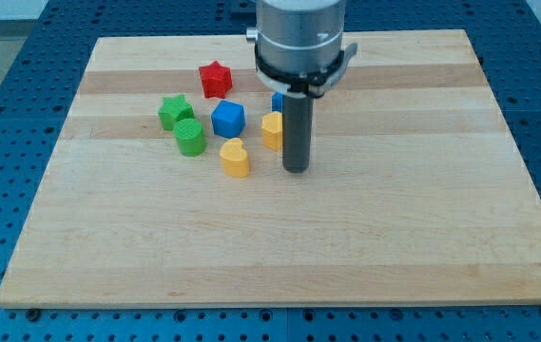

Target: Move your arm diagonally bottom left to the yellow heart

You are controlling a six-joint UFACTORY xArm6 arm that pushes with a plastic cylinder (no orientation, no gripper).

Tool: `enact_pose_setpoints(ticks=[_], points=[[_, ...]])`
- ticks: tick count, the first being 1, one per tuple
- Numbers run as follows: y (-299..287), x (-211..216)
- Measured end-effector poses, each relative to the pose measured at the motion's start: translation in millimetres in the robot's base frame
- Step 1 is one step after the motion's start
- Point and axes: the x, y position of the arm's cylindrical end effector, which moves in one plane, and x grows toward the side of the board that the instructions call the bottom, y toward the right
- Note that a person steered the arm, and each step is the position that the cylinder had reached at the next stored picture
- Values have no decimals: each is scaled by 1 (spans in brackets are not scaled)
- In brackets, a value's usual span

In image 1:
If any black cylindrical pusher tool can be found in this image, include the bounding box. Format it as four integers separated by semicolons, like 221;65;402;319
282;97;314;173

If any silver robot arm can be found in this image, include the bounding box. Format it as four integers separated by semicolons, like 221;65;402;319
253;0;346;77

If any yellow pentagon block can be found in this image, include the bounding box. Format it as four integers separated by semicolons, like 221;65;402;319
261;111;282;151

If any blue cube block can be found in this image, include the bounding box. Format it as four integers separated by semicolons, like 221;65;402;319
211;100;245;139

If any black clamp ring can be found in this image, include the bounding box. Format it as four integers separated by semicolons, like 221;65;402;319
253;42;359;100

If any green star block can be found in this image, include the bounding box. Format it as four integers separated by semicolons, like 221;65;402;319
158;94;194;131

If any small blue block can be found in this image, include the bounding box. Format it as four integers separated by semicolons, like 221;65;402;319
271;92;283;112

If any red star block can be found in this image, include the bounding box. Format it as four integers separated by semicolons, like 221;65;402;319
199;61;233;99

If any yellow heart block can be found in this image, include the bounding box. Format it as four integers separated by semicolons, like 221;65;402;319
220;138;250;178

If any wooden board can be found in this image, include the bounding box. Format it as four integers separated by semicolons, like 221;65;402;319
0;29;541;309

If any green cylinder block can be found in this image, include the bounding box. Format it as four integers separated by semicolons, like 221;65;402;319
173;118;206;157

